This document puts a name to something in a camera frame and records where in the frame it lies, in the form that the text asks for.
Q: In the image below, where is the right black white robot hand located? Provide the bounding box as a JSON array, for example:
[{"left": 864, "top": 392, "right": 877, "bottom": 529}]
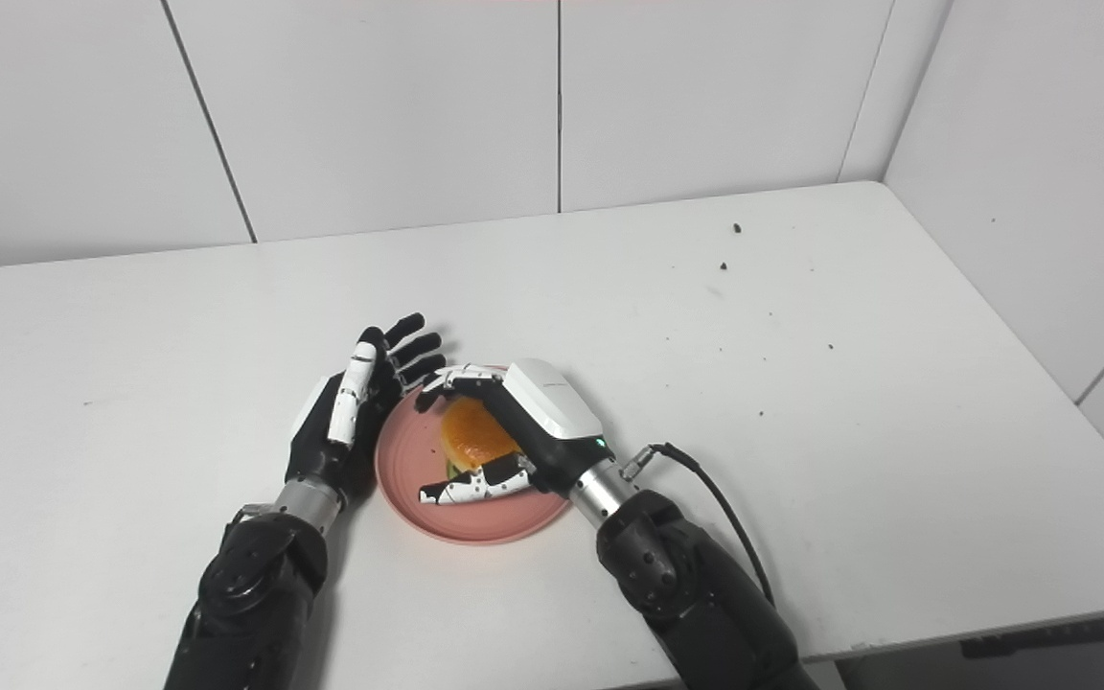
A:
[{"left": 414, "top": 357, "right": 609, "bottom": 507}]

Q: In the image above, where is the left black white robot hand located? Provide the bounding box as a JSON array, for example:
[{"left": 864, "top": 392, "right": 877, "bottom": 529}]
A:
[{"left": 285, "top": 312, "right": 449, "bottom": 506}]

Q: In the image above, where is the toy hamburger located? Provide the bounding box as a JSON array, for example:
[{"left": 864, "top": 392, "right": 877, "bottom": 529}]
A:
[{"left": 440, "top": 395, "right": 523, "bottom": 478}]

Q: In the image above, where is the pink round plate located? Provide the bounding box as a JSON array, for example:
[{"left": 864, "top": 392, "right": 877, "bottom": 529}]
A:
[{"left": 374, "top": 364, "right": 573, "bottom": 547}]

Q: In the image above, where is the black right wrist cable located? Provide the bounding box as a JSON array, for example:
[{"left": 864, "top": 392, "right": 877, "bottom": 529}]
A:
[{"left": 620, "top": 442, "right": 776, "bottom": 608}]

